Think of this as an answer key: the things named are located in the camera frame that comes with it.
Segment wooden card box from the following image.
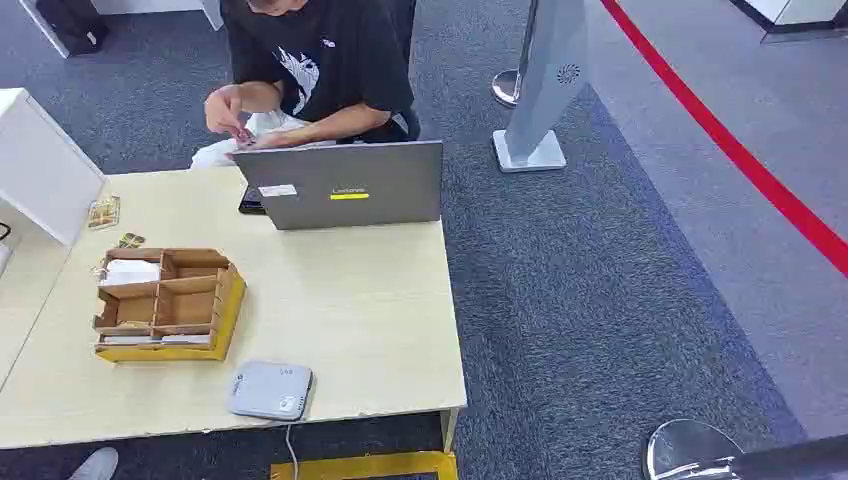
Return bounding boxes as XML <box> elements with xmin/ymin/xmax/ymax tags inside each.
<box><xmin>92</xmin><ymin>247</ymin><xmax>248</xmax><ymax>364</ymax></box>

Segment yellow floor tape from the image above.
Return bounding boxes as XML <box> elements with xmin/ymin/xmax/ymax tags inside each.
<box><xmin>269</xmin><ymin>451</ymin><xmax>460</xmax><ymax>480</ymax></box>

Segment desk leg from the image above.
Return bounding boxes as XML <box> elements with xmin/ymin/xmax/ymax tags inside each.
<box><xmin>439</xmin><ymin>406</ymin><xmax>461</xmax><ymax>454</ymax></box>

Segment white cable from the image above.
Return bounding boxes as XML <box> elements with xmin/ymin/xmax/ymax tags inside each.
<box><xmin>284</xmin><ymin>422</ymin><xmax>301</xmax><ymax>480</ymax></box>

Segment person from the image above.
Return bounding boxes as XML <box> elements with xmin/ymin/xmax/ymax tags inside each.
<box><xmin>190</xmin><ymin>0</ymin><xmax>423</xmax><ymax>170</ymax></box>

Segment grey shoe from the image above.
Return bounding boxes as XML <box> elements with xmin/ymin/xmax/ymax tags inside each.
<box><xmin>68</xmin><ymin>447</ymin><xmax>121</xmax><ymax>480</ymax></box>

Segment person's left hand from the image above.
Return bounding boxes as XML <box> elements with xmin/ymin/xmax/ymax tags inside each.
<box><xmin>228</xmin><ymin>131</ymin><xmax>287</xmax><ymax>158</ymax></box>

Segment grey card reader device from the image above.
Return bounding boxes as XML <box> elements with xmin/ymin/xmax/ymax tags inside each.
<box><xmin>227</xmin><ymin>359</ymin><xmax>315</xmax><ymax>423</ymax></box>

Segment grey kiosk stand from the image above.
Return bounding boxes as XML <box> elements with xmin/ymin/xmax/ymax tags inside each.
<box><xmin>492</xmin><ymin>0</ymin><xmax>592</xmax><ymax>174</ymax></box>

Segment red floor tape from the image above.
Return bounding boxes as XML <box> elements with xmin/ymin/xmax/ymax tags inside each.
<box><xmin>598</xmin><ymin>0</ymin><xmax>848</xmax><ymax>281</ymax></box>

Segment white desk partition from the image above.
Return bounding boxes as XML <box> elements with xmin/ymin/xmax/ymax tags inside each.
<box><xmin>0</xmin><ymin>87</ymin><xmax>108</xmax><ymax>248</ymax></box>

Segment white card stack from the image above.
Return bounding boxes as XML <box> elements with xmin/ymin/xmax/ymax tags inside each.
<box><xmin>99</xmin><ymin>258</ymin><xmax>163</xmax><ymax>288</ymax></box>

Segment person's right hand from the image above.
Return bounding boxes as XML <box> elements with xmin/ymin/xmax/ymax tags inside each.
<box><xmin>203</xmin><ymin>85</ymin><xmax>257</xmax><ymax>142</ymax></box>

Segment grey laptop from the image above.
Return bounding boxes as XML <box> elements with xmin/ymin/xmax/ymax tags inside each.
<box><xmin>230</xmin><ymin>140</ymin><xmax>444</xmax><ymax>232</ymax></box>

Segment white black-edged furniture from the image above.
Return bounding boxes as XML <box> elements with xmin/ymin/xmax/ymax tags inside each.
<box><xmin>727</xmin><ymin>0</ymin><xmax>848</xmax><ymax>46</ymax></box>

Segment black phone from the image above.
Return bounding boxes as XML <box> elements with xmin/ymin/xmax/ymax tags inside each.
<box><xmin>238</xmin><ymin>186</ymin><xmax>268</xmax><ymax>216</ymax></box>

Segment flat white cards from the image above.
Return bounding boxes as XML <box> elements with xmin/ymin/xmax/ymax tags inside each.
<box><xmin>101</xmin><ymin>333</ymin><xmax>214</xmax><ymax>347</ymax></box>

